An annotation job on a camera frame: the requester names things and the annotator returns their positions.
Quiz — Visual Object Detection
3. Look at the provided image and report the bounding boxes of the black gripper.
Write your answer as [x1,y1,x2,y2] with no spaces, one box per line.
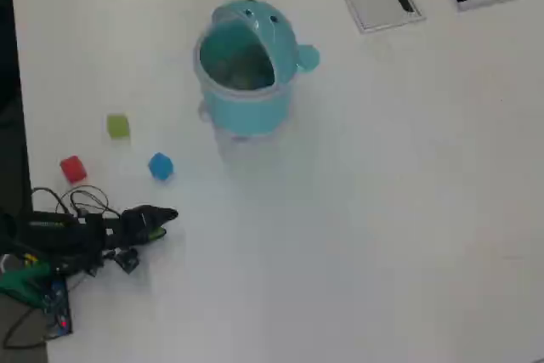
[100,205,180,252]

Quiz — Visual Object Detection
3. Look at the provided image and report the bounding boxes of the blue lego block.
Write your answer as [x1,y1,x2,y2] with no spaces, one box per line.
[147,151,174,182]

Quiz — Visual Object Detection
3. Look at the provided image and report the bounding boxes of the red lego block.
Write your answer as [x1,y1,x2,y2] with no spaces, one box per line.
[59,155,88,184]

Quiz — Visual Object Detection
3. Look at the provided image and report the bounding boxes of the green lego block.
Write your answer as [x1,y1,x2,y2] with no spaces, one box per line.
[105,113,131,140]

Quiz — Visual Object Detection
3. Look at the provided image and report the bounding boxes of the teal whale-shaped bin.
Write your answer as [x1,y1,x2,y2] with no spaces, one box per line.
[193,0,320,146]

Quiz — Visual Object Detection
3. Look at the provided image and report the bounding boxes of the blue circuit board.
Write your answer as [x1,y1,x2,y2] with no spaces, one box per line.
[42,275,75,339]

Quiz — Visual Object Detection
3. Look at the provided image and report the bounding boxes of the green table clamp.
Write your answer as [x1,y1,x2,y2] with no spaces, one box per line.
[0,263,54,309]

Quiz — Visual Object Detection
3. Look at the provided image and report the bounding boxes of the thin black arm wires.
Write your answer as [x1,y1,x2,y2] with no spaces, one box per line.
[31,184,123,220]

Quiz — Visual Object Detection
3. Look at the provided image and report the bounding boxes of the black power cable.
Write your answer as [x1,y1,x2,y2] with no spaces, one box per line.
[1,306,48,349]

